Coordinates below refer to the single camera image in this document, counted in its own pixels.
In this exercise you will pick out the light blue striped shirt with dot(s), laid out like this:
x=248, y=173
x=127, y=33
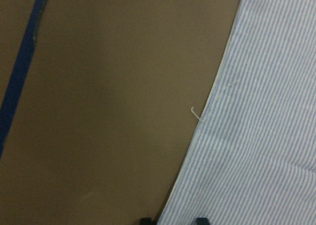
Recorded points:
x=252, y=158

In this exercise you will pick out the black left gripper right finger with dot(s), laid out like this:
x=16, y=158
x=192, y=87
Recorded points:
x=202, y=221

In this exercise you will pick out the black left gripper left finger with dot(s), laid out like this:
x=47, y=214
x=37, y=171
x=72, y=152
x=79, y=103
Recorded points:
x=146, y=221

